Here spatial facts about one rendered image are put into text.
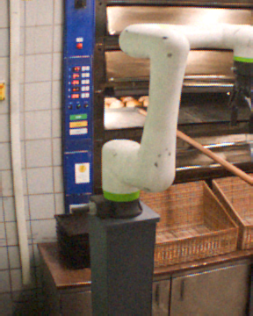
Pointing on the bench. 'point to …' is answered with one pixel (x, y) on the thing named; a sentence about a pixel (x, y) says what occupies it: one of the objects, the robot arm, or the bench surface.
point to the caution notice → (82, 173)
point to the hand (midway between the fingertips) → (242, 126)
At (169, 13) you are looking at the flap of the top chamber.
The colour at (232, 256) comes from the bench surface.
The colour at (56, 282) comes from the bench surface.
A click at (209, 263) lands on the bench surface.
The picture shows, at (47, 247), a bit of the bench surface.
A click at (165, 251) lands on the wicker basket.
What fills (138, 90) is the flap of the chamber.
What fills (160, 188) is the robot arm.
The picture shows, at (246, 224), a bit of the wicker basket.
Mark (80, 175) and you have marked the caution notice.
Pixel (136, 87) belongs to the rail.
